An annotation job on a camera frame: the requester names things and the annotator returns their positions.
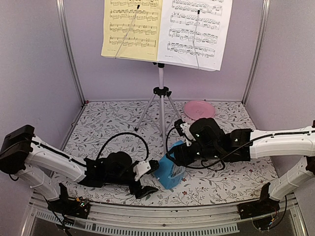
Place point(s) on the yellow sheet music page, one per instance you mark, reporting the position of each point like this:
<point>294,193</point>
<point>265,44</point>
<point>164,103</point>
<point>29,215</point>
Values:
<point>131,29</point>

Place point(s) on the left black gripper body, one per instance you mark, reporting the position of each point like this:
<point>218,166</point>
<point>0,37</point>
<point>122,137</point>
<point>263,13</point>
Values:
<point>135,190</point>

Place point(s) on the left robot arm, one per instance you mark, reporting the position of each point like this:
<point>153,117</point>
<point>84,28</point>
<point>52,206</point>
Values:
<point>23,154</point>

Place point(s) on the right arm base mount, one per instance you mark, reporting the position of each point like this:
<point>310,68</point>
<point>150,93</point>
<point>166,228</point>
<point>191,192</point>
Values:
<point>264,205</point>

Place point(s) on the front aluminium rail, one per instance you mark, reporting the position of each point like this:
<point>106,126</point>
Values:
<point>120,220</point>

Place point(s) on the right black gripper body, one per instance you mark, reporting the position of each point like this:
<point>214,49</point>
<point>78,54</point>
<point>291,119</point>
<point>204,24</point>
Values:
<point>187,159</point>

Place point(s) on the white sheet music page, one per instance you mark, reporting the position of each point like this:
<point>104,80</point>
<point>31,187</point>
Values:
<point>193,33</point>

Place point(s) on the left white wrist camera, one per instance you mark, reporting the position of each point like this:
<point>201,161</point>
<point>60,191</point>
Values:
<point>145,167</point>

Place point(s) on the lilac music stand with tripod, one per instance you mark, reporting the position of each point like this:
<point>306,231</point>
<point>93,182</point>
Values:
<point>163,93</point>

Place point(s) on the blue metronome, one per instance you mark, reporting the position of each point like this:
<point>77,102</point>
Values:
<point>169,174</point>

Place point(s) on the pink plate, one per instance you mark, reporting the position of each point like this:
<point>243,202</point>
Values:
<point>199,109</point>

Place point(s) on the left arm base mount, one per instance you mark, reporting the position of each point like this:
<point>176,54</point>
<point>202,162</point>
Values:
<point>76,207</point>

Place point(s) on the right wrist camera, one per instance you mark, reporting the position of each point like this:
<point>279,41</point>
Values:
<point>183,131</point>

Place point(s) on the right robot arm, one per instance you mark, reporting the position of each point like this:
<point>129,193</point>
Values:
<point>205,140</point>

